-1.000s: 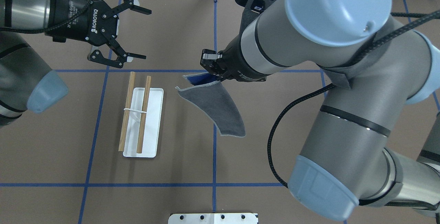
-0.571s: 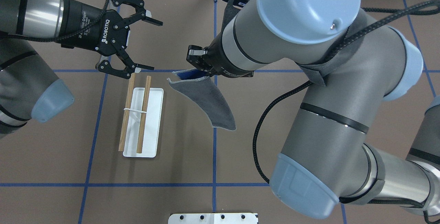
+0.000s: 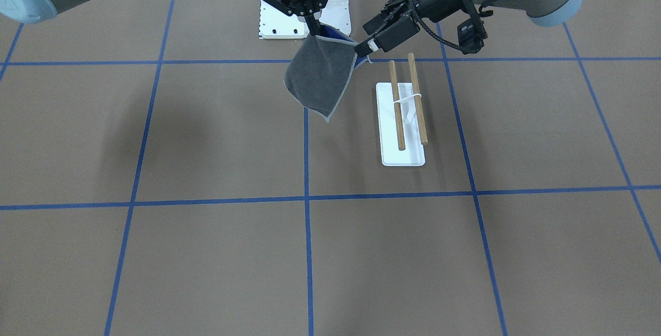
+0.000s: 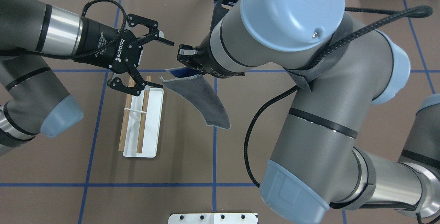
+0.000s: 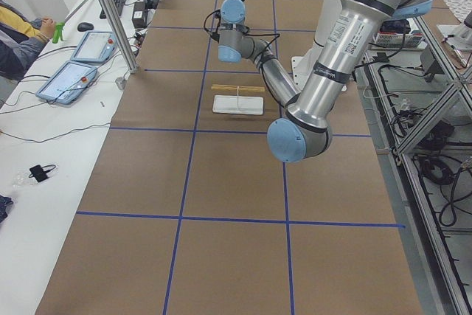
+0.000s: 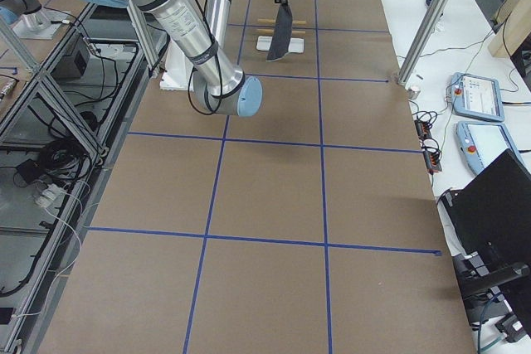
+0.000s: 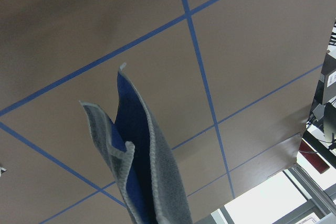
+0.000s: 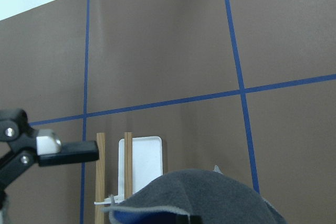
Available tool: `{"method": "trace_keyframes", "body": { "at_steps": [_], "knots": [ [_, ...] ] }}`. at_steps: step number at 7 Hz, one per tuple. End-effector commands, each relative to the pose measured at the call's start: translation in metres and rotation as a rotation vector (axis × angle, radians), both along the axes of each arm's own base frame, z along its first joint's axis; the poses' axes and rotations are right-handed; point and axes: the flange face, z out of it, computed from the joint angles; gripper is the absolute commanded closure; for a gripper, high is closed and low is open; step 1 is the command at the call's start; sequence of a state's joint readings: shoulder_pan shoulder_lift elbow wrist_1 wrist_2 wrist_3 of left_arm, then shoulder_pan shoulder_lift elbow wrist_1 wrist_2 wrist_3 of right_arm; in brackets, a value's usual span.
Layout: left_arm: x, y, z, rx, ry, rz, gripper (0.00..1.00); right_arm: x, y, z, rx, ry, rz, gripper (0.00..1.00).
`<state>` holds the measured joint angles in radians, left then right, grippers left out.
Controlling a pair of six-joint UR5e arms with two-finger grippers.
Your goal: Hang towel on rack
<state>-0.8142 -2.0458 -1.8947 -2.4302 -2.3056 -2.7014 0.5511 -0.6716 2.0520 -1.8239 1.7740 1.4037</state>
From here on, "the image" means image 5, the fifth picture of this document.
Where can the person hand at desk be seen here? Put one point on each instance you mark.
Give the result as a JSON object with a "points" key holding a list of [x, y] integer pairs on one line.
{"points": [[48, 26]]}

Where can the blue tape centre line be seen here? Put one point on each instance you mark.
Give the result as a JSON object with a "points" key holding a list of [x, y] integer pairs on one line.
{"points": [[186, 183]]}

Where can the black power brick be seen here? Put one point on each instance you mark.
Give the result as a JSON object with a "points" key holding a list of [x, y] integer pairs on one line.
{"points": [[140, 15]]}

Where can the upper teach pendant tablet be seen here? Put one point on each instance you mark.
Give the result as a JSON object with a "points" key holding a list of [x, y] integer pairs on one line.
{"points": [[95, 47]]}

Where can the teach pendant tablet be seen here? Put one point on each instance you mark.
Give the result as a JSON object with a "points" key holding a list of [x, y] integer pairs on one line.
{"points": [[68, 83], [95, 47]]}

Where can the black computer mouse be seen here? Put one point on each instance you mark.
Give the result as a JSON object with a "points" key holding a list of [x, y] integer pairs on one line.
{"points": [[85, 26]]}

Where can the lower teach pendant tablet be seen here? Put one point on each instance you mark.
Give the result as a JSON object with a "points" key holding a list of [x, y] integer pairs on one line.
{"points": [[68, 83]]}

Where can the small black adapter box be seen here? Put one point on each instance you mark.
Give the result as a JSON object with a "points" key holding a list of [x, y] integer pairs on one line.
{"points": [[38, 173]]}

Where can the blue tape near cross line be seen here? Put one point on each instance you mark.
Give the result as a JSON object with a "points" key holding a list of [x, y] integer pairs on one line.
{"points": [[241, 220]]}

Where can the aluminium frame post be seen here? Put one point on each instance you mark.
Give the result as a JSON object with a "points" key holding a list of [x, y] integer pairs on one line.
{"points": [[115, 23]]}

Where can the aluminium frame rail right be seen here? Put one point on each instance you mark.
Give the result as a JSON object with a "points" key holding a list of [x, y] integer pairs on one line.
{"points": [[418, 107]]}

